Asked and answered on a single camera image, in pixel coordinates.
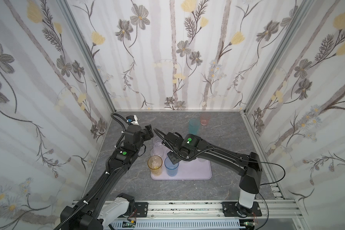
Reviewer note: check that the aluminium corner post left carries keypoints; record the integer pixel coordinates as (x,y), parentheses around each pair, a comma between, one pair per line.
(86,52)

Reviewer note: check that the blue textured plastic cup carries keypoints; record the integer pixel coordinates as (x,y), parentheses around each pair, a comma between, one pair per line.
(171,168)

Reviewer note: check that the clear glass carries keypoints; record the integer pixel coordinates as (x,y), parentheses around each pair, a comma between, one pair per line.
(158,151)

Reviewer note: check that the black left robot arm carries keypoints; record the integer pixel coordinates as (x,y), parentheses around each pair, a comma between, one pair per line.
(84,215)

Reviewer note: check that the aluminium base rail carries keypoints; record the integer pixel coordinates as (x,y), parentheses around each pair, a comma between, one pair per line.
(264,215)

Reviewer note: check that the pink plastic cup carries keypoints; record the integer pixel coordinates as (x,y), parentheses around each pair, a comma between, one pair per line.
(205,118)

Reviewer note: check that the yellow transparent plastic cup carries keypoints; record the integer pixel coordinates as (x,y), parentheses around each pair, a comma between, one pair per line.
(155,165)

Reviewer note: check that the aluminium corner post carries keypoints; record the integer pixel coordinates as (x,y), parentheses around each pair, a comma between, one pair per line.
(295,24)
(86,52)

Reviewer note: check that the white perforated cable duct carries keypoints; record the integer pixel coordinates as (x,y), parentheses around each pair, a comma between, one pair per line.
(185,224)

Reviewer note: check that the teal textured plastic cup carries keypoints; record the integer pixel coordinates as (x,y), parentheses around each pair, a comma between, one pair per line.
(194,126)

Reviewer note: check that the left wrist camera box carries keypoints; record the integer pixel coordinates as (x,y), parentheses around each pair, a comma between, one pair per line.
(132,120)

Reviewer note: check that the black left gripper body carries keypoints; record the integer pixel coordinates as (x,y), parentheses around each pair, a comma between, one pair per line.
(145,133)

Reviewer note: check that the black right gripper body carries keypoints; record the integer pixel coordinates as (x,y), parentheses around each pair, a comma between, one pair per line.
(169,137)

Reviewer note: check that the aluminium corner post right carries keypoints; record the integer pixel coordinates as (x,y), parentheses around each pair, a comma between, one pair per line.
(295,24)

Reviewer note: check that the lilac plastic tray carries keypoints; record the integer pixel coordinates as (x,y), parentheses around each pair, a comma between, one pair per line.
(194,170)

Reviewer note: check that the clear plastic cup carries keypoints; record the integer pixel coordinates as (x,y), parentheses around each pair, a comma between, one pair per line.
(158,143)

